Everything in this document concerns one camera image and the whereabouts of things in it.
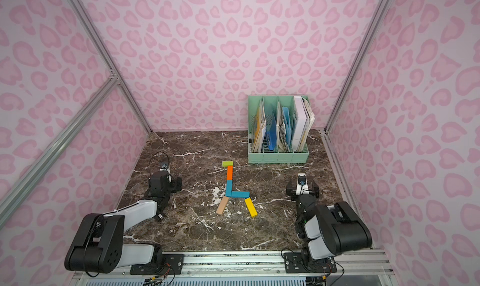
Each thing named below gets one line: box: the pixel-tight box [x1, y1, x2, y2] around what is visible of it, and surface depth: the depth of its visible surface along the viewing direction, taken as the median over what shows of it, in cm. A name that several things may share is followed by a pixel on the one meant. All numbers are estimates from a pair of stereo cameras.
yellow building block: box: [244, 197, 259, 218], surface depth 90 cm
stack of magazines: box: [276, 101, 291, 153], surface depth 97 cm
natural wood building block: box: [216, 196, 230, 215], surface depth 90 cm
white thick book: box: [291, 96, 307, 152], surface depth 97 cm
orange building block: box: [226, 165, 234, 181], surface depth 102 cm
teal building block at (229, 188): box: [225, 179, 234, 198], surface depth 95 cm
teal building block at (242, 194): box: [231, 191, 250, 198], surface depth 93 cm
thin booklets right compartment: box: [299, 97, 316, 152], surface depth 97 cm
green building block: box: [221, 161, 234, 167], surface depth 106 cm
